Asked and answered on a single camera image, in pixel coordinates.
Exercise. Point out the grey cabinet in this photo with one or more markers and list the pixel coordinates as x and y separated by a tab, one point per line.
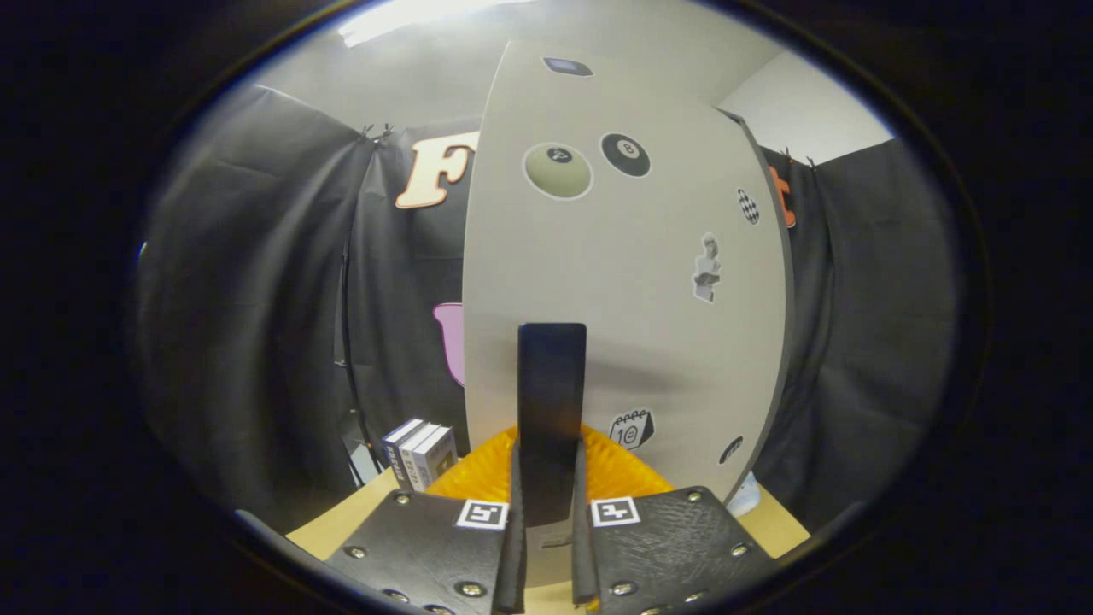
790	290

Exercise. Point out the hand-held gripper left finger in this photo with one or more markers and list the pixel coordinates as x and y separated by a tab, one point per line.
518	512

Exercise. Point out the white cabinet door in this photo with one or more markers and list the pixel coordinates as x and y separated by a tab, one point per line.
615	256

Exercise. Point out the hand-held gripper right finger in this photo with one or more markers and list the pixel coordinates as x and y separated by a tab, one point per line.
581	512

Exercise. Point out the black backdrop cloth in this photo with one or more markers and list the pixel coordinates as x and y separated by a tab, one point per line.
256	299

